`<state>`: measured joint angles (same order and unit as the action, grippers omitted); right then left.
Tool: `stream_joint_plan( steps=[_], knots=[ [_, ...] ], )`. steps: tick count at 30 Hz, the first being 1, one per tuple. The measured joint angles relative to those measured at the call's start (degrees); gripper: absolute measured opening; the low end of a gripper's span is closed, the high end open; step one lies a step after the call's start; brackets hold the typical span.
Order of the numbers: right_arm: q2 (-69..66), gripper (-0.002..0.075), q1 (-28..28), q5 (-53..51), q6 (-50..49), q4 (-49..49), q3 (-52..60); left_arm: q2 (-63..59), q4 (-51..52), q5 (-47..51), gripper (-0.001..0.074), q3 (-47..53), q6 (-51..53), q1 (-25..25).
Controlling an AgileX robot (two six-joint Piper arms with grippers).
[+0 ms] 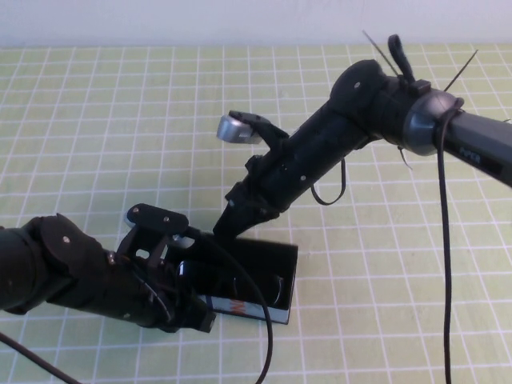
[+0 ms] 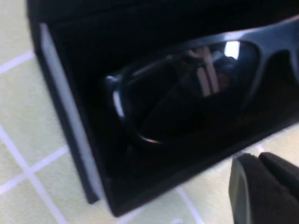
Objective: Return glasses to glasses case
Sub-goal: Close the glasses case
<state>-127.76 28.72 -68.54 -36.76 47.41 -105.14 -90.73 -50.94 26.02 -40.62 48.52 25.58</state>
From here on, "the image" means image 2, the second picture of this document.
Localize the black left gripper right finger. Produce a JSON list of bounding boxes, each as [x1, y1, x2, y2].
[[258, 151, 299, 198]]

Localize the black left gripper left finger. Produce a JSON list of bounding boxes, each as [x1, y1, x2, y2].
[[228, 153, 299, 224]]

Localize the black framed glasses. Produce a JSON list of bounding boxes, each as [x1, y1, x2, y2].
[[102, 16, 299, 147]]

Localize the black glasses case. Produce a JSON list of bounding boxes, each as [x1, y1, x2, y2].
[[27, 0, 299, 217]]

